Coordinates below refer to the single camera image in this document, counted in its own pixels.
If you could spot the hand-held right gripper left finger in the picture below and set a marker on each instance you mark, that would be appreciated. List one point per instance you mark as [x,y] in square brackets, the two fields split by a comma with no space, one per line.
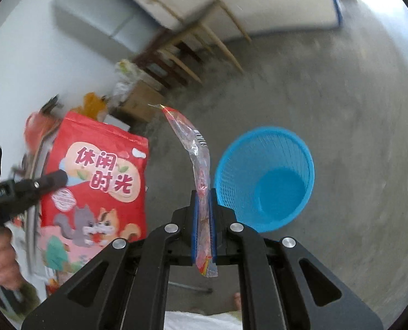
[195,228]

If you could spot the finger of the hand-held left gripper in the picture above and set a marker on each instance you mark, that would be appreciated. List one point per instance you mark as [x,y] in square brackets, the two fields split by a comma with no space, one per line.
[51,179]

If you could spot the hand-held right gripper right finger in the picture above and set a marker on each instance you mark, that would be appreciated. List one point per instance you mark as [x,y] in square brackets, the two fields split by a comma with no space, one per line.
[213,228]

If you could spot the red snack bag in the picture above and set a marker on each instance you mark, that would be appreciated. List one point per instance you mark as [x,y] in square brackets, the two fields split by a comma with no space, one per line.
[97,165]

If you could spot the blue mesh wastebasket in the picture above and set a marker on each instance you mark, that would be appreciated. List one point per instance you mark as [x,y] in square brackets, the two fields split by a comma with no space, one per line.
[279,192]

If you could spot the clear red-printed plastic wrapper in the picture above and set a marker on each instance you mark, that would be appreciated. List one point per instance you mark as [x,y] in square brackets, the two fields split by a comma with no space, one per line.
[198,151]

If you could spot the person's left hand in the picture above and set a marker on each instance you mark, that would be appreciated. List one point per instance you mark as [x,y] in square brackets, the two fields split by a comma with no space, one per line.
[4,261]

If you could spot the red plastic bag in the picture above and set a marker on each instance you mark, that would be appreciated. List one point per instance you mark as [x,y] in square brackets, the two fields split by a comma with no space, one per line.
[35,127]

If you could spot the person's foot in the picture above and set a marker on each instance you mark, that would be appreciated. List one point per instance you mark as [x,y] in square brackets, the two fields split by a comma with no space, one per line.
[237,301]

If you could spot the orange bag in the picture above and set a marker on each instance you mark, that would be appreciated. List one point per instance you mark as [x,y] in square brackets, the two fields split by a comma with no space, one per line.
[94,106]

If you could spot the person's fluffy clothing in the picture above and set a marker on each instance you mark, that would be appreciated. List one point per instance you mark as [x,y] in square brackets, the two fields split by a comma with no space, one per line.
[200,321]

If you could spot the cardboard box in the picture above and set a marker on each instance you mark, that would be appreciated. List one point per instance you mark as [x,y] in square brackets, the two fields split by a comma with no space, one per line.
[142,101]

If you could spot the white plastic bags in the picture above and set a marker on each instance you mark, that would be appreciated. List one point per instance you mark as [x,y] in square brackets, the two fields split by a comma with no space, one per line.
[126,79]

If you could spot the dark wooden stool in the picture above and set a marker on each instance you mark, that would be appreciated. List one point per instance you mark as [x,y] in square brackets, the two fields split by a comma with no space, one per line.
[162,58]

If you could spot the grey refrigerator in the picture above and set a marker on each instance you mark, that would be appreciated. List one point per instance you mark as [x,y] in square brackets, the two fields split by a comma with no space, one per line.
[104,13]

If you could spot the light wooden chair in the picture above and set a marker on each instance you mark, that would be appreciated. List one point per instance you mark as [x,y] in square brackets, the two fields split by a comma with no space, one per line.
[204,27]

